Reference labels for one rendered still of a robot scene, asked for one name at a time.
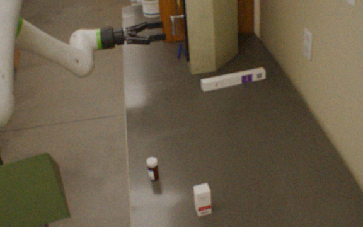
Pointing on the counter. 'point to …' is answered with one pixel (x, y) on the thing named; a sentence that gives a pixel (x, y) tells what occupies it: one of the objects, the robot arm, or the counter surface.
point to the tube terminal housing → (211, 33)
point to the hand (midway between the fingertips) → (161, 30)
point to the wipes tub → (150, 8)
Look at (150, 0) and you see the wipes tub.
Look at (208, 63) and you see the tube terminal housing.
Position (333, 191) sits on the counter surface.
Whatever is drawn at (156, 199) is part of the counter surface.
